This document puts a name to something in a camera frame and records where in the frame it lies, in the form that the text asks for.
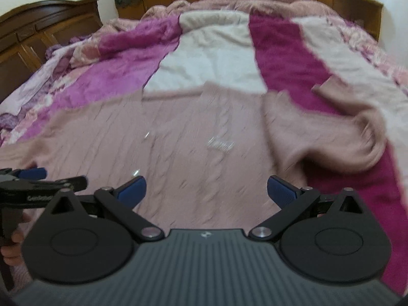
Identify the pink knitted cardigan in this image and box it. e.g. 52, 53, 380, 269
1, 80, 387, 231

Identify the person's left hand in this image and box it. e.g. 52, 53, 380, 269
1, 212, 32, 267

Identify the dark wooden cabinet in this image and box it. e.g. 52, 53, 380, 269
0, 0, 102, 100

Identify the pink purple patchwork bedspread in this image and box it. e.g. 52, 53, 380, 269
1, 10, 407, 294

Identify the wooden bed headboard shelf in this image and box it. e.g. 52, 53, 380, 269
116, 0, 383, 40

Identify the dusty pink fluffy blanket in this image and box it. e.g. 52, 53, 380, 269
142, 0, 338, 20

